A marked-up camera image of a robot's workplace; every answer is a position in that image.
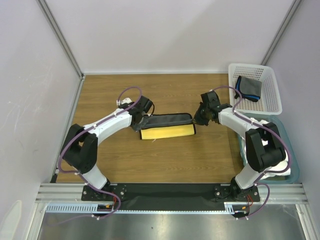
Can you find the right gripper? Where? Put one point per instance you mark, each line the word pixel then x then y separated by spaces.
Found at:
pixel 202 116

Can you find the dark grey towel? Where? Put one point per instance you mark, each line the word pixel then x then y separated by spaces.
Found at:
pixel 164 126

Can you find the blue and grey towel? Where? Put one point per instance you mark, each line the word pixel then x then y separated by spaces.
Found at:
pixel 248 88

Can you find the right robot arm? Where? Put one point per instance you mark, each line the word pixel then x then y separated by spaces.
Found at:
pixel 240 124

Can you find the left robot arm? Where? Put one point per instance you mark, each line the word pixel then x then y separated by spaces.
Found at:
pixel 80 147

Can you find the white perforated plastic basket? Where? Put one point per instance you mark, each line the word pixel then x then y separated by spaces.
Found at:
pixel 270 102

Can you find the clear teal plastic bin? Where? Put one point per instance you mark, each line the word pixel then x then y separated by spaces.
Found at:
pixel 292 175

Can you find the white towel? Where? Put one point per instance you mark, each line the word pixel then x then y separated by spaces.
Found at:
pixel 282 167

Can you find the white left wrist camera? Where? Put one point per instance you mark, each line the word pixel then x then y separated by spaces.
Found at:
pixel 126 100

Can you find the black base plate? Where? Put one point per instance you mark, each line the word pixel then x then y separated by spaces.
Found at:
pixel 179 196

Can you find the grey slotted cable duct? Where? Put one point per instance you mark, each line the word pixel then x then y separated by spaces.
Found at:
pixel 95 209

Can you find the left aluminium corner post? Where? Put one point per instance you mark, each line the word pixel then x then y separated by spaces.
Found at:
pixel 49 16

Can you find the aluminium corner post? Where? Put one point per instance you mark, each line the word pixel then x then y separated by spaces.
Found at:
pixel 49 16
pixel 293 9

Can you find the aluminium frame rail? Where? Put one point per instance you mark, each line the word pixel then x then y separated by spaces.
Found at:
pixel 72 192

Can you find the right aluminium corner post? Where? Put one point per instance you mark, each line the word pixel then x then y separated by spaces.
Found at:
pixel 293 9

